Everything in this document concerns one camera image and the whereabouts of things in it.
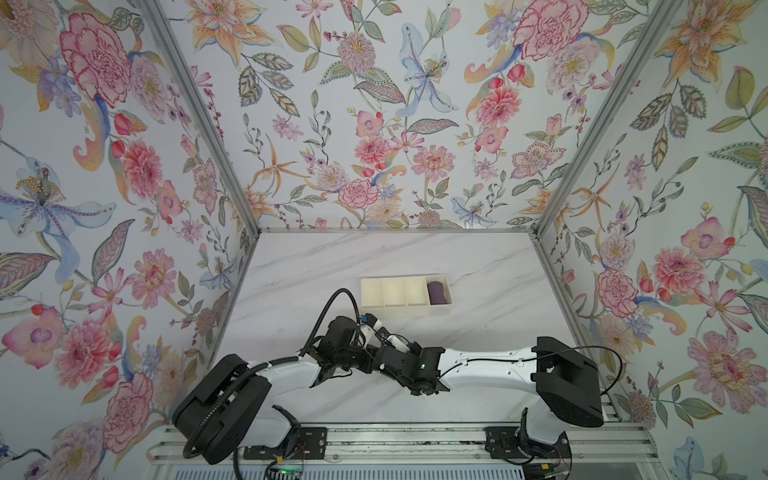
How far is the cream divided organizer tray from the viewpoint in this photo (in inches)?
38.3

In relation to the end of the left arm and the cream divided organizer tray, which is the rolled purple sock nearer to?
the cream divided organizer tray

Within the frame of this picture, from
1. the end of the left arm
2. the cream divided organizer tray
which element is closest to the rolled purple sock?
the cream divided organizer tray
